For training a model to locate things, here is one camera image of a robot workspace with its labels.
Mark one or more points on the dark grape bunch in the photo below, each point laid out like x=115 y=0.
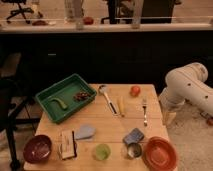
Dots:
x=81 y=96

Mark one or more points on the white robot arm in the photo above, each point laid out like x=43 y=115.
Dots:
x=187 y=83

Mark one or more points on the red tomato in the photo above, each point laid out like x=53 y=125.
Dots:
x=135 y=91

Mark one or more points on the silver fork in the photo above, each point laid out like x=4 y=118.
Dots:
x=144 y=105

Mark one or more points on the green plastic tray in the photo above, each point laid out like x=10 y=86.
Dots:
x=65 y=90

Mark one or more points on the light blue cloth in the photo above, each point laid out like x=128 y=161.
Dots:
x=84 y=132

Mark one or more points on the green curved vegetable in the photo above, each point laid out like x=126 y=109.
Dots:
x=60 y=102

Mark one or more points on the green plastic cup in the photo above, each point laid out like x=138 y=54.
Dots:
x=101 y=152

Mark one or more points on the red object on ledge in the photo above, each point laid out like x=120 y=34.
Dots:
x=88 y=20

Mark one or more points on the silver metal cup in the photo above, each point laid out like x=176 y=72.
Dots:
x=134 y=150

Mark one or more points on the beige brush block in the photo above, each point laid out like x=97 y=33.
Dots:
x=68 y=146

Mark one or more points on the orange plastic bowl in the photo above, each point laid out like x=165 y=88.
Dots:
x=160 y=155

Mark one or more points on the dark red bowl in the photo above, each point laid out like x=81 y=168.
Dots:
x=37 y=149

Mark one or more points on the black office chair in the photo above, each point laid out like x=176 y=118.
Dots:
x=20 y=10

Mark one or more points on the silver spoon black handle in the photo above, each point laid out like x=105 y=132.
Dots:
x=103 y=90

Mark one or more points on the yellow handled tool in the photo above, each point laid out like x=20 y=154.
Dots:
x=121 y=106

